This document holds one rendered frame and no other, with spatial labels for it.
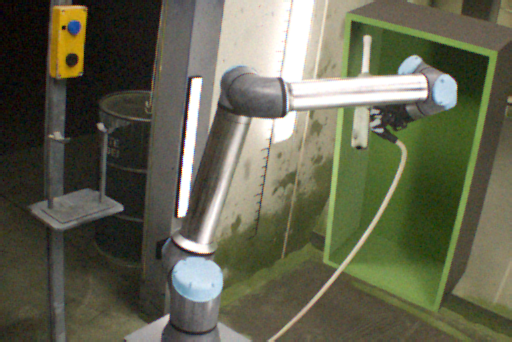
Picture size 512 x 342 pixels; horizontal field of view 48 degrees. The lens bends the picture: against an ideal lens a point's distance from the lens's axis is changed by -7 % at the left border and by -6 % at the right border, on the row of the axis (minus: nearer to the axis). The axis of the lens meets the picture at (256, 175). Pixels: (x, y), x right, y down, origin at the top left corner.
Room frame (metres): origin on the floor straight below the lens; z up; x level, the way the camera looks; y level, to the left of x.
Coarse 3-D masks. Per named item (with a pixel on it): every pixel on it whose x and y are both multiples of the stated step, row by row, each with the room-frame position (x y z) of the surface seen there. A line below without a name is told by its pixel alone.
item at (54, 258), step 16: (48, 48) 2.12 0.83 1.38; (48, 64) 2.11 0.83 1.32; (48, 80) 2.11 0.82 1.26; (48, 96) 2.11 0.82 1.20; (64, 96) 2.13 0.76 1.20; (48, 112) 2.11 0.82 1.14; (64, 112) 2.13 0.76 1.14; (48, 128) 2.11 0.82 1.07; (48, 240) 2.11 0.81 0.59; (48, 256) 2.11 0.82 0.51; (48, 272) 2.11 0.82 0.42; (48, 288) 2.11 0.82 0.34; (48, 304) 2.11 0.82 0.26; (48, 320) 2.12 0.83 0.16; (64, 320) 2.13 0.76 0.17; (48, 336) 2.12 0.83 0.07; (64, 336) 2.13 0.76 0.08
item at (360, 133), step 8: (368, 40) 2.33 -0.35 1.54; (368, 48) 2.30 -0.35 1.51; (368, 56) 2.28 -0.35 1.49; (368, 64) 2.25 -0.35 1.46; (368, 72) 2.23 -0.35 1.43; (360, 112) 2.08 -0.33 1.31; (368, 112) 2.10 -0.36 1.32; (360, 120) 2.06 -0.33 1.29; (368, 120) 2.08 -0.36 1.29; (360, 128) 2.03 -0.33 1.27; (368, 128) 2.06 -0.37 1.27; (384, 128) 2.13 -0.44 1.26; (352, 136) 2.01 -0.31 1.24; (360, 136) 2.01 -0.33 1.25; (368, 136) 2.04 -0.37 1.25; (384, 136) 2.13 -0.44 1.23; (392, 136) 2.15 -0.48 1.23; (352, 144) 2.01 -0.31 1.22; (360, 144) 1.99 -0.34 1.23
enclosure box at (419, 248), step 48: (384, 0) 2.53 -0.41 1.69; (384, 48) 2.63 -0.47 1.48; (432, 48) 2.50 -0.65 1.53; (480, 48) 2.02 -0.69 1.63; (480, 96) 2.39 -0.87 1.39; (336, 144) 2.41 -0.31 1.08; (384, 144) 2.68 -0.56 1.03; (432, 144) 2.54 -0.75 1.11; (480, 144) 2.07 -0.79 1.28; (336, 192) 2.50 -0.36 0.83; (384, 192) 2.70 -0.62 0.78; (432, 192) 2.56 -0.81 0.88; (480, 192) 2.29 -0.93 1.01; (336, 240) 2.60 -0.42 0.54; (384, 240) 2.71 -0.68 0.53; (432, 240) 2.57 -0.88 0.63; (384, 288) 2.34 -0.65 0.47; (432, 288) 2.36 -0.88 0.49
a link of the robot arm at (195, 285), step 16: (176, 272) 1.52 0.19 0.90; (192, 272) 1.53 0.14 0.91; (208, 272) 1.54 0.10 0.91; (176, 288) 1.49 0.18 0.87; (192, 288) 1.47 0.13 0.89; (208, 288) 1.48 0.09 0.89; (176, 304) 1.49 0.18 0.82; (192, 304) 1.47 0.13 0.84; (208, 304) 1.48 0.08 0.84; (176, 320) 1.48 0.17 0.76; (192, 320) 1.47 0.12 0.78; (208, 320) 1.49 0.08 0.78
